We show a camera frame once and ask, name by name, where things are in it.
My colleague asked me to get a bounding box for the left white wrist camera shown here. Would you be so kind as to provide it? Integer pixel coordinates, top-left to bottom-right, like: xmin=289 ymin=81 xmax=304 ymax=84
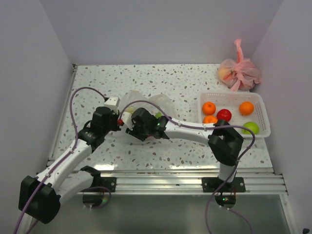
xmin=104 ymin=96 xmax=120 ymax=113

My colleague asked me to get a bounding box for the left black base bracket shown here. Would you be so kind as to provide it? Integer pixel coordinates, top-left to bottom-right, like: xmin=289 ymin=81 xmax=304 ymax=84
xmin=83 ymin=177 xmax=117 ymax=193

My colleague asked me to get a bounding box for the green apple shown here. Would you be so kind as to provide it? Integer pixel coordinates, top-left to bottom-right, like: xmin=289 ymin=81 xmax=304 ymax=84
xmin=155 ymin=112 xmax=162 ymax=118
xmin=242 ymin=121 xmax=259 ymax=135

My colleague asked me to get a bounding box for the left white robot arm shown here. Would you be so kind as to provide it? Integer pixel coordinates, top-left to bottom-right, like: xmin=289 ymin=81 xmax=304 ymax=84
xmin=19 ymin=104 xmax=120 ymax=224

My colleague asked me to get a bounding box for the black base bracket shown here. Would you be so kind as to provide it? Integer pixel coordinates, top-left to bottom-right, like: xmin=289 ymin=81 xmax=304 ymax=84
xmin=83 ymin=177 xmax=117 ymax=193
xmin=201 ymin=177 xmax=246 ymax=193

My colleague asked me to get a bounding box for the pink plastic bag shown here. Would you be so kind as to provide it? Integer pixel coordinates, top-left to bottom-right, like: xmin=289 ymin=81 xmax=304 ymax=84
xmin=218 ymin=39 xmax=262 ymax=92

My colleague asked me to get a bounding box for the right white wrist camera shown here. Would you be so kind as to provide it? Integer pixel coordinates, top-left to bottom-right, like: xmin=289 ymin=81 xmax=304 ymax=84
xmin=117 ymin=112 xmax=134 ymax=130

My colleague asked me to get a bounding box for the clear printed plastic bag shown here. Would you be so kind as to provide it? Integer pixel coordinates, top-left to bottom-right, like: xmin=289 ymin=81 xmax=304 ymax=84
xmin=117 ymin=89 xmax=175 ymax=146

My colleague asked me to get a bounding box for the peach in pink bag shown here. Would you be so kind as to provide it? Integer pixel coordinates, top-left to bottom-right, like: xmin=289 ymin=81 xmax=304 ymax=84
xmin=217 ymin=67 xmax=233 ymax=81

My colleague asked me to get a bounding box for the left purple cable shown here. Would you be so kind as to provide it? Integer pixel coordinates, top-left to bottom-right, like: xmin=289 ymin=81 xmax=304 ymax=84
xmin=11 ymin=86 xmax=109 ymax=234

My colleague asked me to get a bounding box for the orange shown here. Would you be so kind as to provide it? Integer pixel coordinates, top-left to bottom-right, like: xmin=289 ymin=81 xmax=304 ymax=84
xmin=202 ymin=115 xmax=218 ymax=124
xmin=202 ymin=102 xmax=216 ymax=116
xmin=239 ymin=101 xmax=254 ymax=116

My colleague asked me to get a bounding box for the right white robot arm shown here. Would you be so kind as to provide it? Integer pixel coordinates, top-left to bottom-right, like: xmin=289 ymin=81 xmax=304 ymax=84
xmin=121 ymin=108 xmax=244 ymax=192

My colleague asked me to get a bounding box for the right black base bracket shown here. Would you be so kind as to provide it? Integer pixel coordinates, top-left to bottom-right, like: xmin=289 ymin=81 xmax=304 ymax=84
xmin=201 ymin=177 xmax=246 ymax=193

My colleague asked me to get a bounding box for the white plastic basket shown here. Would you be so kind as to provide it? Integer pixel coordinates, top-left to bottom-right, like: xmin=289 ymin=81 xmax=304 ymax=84
xmin=197 ymin=91 xmax=271 ymax=138

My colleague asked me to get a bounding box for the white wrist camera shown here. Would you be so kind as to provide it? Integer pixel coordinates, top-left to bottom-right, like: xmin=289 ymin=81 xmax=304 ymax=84
xmin=117 ymin=112 xmax=134 ymax=130
xmin=104 ymin=96 xmax=120 ymax=113

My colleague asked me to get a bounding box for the green apple in basket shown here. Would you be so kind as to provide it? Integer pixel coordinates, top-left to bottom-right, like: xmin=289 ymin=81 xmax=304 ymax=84
xmin=242 ymin=121 xmax=259 ymax=135

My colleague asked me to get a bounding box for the aluminium mounting rail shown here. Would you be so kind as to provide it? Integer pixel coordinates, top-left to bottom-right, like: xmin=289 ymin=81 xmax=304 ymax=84
xmin=101 ymin=168 xmax=288 ymax=195

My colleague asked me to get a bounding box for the orange in basket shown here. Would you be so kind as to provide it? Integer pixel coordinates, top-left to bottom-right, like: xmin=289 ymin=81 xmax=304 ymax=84
xmin=239 ymin=101 xmax=254 ymax=116

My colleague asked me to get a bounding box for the red fruit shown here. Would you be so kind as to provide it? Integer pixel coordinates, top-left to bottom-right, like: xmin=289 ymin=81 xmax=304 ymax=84
xmin=216 ymin=109 xmax=232 ymax=122

